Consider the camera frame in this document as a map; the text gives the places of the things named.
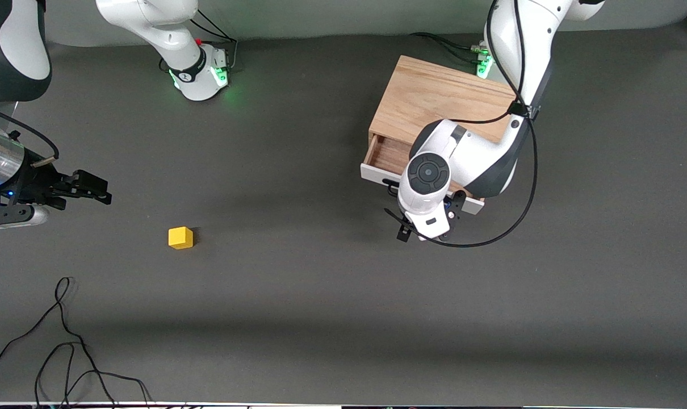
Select white-fronted wooden drawer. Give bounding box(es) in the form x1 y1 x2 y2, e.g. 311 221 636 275
360 133 486 216

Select yellow cube block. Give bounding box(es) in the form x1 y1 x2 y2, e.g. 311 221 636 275
168 226 194 251

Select wooden drawer cabinet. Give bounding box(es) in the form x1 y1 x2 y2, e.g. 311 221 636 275
369 55 521 149

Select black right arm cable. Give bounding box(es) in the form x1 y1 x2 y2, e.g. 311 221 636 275
0 102 60 160

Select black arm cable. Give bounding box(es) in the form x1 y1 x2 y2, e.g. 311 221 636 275
0 102 60 160
384 0 540 248

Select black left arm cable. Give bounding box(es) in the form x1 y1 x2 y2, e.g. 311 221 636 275
384 0 540 248

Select loose black table cable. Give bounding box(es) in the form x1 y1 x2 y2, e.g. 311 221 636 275
0 277 154 409

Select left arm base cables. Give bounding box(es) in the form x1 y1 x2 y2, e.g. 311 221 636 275
409 31 492 64

